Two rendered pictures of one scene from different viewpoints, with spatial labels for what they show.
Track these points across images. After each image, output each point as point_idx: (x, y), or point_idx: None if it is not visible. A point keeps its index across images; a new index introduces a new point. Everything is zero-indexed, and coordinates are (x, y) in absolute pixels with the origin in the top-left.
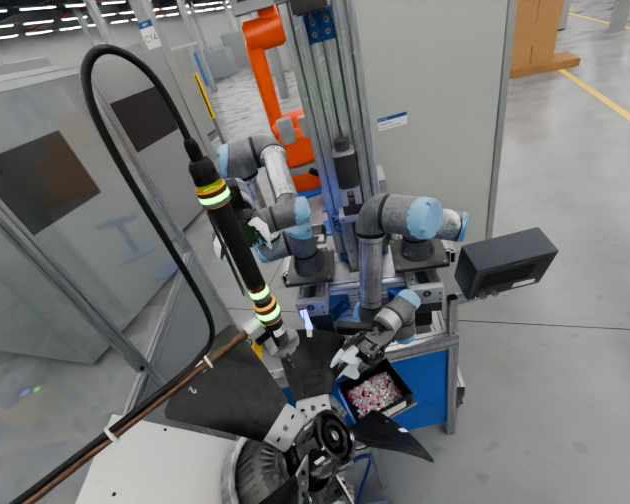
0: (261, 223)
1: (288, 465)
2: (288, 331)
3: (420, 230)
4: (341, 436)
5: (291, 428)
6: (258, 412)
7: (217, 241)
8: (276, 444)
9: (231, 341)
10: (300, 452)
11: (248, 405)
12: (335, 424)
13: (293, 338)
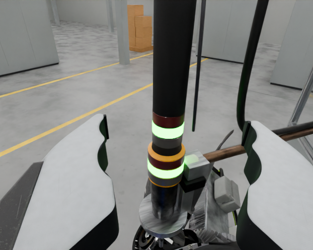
0: (57, 162)
1: (194, 238)
2: (149, 218)
3: None
4: (143, 237)
5: (185, 249)
6: (215, 247)
7: (290, 158)
8: (202, 244)
9: (222, 150)
10: (181, 231)
11: (226, 248)
12: (143, 243)
13: (146, 204)
